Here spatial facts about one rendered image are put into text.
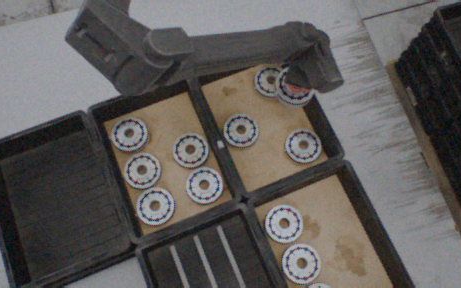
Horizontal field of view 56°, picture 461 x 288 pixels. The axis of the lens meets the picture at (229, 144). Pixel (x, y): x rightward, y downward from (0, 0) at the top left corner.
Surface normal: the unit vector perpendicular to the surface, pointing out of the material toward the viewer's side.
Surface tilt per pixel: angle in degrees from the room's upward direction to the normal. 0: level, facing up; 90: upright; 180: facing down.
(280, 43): 32
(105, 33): 62
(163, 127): 0
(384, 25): 0
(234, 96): 0
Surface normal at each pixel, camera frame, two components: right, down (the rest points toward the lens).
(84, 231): 0.02, -0.31
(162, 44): 0.62, -0.41
